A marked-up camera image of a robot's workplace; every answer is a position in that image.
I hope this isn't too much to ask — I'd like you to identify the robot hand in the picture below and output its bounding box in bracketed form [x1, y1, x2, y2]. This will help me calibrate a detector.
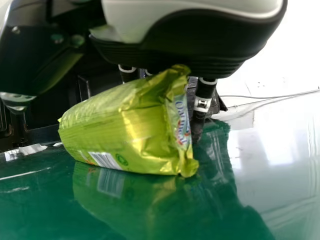
[0, 0, 289, 145]

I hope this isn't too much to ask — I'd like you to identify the thin white cable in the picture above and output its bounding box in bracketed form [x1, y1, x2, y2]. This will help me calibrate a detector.
[219, 88, 320, 100]

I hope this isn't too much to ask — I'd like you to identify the yellow-green biscuit packet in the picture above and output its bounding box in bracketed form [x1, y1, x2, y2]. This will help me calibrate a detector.
[57, 63, 200, 179]

